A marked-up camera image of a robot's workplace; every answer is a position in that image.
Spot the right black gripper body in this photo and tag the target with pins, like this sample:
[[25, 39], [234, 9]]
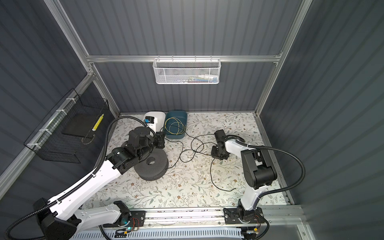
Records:
[[216, 153]]

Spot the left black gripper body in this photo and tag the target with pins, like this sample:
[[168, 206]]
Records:
[[156, 142]]

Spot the white plastic tray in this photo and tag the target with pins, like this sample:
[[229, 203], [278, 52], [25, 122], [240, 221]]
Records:
[[160, 117]]

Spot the dark grey cable spool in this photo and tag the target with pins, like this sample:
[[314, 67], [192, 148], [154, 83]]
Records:
[[154, 166]]

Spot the teal plastic tray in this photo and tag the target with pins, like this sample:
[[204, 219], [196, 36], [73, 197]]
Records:
[[175, 124]]

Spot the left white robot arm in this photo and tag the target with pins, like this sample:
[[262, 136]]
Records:
[[60, 217]]

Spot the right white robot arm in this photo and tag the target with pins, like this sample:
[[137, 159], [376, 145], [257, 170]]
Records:
[[259, 173]]

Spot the yellow marker pen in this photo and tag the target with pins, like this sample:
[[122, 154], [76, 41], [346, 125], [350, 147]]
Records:
[[97, 123]]

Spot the black flat pad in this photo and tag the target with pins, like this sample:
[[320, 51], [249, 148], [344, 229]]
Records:
[[81, 126]]

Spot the items in white basket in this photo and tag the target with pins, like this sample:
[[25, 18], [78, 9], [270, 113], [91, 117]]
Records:
[[200, 79]]

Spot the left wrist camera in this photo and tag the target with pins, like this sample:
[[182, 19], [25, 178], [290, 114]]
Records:
[[151, 122]]

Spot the black wire mesh basket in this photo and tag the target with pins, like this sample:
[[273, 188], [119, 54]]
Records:
[[68, 136]]

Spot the white wire mesh basket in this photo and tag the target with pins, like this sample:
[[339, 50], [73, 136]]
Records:
[[168, 71]]

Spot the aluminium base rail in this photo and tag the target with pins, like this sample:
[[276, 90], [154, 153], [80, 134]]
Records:
[[217, 217]]

